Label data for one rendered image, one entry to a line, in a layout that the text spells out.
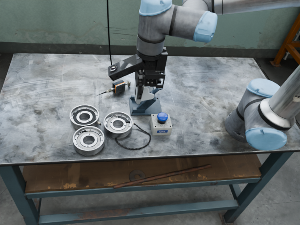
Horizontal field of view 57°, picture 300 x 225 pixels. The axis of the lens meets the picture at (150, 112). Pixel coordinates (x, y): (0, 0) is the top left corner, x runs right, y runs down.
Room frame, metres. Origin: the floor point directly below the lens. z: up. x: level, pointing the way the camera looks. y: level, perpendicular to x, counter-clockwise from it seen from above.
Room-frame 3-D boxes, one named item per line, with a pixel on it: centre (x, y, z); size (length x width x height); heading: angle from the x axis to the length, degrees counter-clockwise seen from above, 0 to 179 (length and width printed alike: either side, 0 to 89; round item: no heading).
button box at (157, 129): (0.69, -0.05, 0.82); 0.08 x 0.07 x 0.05; 105
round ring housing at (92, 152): (0.56, 0.19, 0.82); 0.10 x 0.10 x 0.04
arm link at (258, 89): (0.76, -0.38, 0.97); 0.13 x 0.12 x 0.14; 177
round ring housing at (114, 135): (0.65, 0.11, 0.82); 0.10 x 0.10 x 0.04
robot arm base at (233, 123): (0.77, -0.38, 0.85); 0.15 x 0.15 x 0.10
